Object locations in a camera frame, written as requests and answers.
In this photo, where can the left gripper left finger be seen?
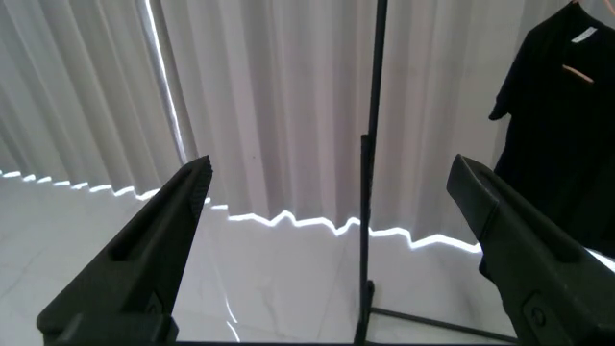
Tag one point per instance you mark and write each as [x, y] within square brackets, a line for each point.
[134, 279]

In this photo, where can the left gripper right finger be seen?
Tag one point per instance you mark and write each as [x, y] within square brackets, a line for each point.
[552, 283]

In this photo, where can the black t-shirt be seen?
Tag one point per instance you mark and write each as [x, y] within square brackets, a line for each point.
[557, 144]

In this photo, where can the pink clothes hanger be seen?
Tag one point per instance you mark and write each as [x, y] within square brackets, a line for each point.
[576, 73]

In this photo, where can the black clothes rack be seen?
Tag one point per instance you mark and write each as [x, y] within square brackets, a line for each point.
[367, 192]

